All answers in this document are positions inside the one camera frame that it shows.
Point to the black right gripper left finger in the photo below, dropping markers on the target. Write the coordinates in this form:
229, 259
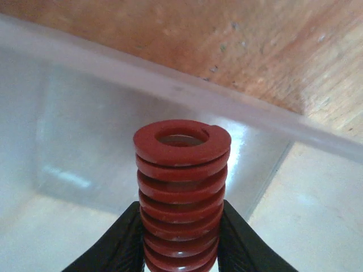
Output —
119, 249

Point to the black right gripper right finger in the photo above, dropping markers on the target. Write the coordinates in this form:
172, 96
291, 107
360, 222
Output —
241, 249

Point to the clear tray of red parts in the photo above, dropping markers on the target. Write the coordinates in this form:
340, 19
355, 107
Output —
69, 109

